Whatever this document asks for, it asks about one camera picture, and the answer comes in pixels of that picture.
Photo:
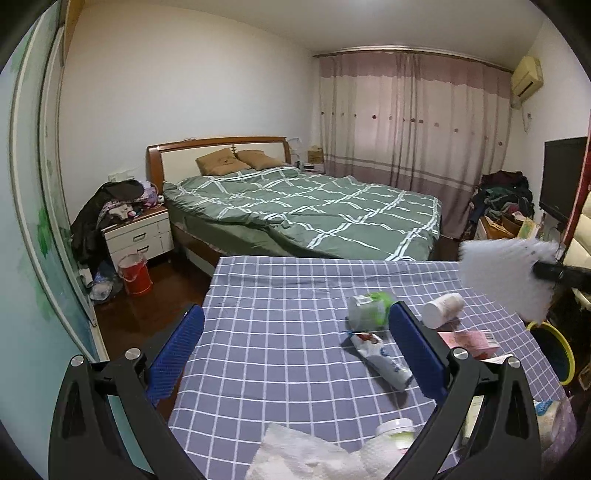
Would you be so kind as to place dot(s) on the pink curtain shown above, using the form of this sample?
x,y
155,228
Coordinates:
x,y
406,138

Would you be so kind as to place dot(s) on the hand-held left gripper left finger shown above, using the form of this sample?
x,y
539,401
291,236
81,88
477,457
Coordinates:
x,y
178,350

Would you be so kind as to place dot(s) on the green checked quilt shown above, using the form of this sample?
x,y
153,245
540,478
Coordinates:
x,y
300,203

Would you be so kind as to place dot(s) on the white plastic bottle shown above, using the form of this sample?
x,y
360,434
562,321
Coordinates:
x,y
441,309

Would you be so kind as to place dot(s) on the pink packet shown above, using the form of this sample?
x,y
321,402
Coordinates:
x,y
466,341

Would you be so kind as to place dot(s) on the dark jacket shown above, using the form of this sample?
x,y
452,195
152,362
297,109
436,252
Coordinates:
x,y
92,221

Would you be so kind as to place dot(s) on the red bucket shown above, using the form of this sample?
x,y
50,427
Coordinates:
x,y
136,279

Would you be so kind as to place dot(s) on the clear container with green lid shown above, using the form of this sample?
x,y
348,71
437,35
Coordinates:
x,y
364,314

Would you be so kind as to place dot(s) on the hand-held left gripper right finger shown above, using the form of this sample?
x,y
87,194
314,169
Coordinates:
x,y
418,355

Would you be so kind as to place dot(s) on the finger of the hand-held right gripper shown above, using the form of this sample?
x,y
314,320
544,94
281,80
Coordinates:
x,y
561,273

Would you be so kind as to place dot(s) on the white blue powder sachet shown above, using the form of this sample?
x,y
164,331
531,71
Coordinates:
x,y
388,364

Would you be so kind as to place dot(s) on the white paper towel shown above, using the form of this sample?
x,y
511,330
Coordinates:
x,y
295,454

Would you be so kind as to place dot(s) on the small white lidded cup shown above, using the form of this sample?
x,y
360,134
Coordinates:
x,y
395,429

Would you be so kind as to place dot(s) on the black bin with yellow rim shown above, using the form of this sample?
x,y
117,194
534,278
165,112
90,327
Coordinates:
x,y
554,346

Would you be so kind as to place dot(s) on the brown pillow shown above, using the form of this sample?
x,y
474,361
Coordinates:
x,y
261,159
221,161

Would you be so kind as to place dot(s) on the pile of clothes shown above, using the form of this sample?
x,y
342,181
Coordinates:
x,y
503,194

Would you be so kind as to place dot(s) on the plastic bag on floor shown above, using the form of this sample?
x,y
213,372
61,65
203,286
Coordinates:
x,y
104,288

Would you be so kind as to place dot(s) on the bed with green quilt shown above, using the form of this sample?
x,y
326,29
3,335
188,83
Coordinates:
x,y
184,157

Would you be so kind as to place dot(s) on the cream air conditioner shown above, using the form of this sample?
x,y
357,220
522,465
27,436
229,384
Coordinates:
x,y
526,76

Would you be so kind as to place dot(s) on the cream padded chair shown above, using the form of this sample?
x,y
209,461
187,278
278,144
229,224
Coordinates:
x,y
581,267

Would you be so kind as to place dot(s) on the wardrobe door with green print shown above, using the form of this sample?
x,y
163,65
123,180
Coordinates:
x,y
46,230

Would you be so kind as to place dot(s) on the white nightstand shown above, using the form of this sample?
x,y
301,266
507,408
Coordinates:
x,y
138,235

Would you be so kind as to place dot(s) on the black television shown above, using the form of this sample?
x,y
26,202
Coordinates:
x,y
563,175

